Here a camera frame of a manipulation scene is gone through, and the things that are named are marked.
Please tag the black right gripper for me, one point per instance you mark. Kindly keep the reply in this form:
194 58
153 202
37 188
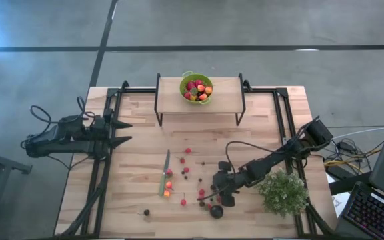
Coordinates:
227 182

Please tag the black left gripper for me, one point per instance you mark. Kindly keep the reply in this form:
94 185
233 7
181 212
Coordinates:
100 133

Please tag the toy strawberry green leaves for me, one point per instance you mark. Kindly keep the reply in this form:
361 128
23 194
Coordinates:
208 206
194 90
169 172
187 95

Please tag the crimson toy plum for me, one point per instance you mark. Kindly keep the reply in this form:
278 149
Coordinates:
190 85

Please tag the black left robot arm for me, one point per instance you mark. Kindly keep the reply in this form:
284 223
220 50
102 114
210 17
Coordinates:
55 143

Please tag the dark round toy fruit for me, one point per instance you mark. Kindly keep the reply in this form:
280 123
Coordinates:
146 212

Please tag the dark toy avocado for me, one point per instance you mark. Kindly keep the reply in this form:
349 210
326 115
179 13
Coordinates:
216 211

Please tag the potted plant white flowers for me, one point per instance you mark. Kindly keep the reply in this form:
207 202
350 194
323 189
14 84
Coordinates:
282 193

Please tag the yellow orange toy peach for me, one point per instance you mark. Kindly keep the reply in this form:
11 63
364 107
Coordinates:
166 193

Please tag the green colander bowl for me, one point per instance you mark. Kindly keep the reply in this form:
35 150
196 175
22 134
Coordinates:
182 87

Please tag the wooden riser shelf black legs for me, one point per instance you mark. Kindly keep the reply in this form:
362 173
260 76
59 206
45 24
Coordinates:
225 100

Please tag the black power brick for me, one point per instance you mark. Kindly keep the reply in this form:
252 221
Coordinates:
337 171

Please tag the white paper sheet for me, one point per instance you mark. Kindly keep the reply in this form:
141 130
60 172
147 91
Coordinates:
340 200

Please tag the black power adapter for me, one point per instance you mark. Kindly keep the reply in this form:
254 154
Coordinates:
345 146

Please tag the backlit black keyboard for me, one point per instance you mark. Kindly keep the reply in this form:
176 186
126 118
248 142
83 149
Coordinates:
372 213

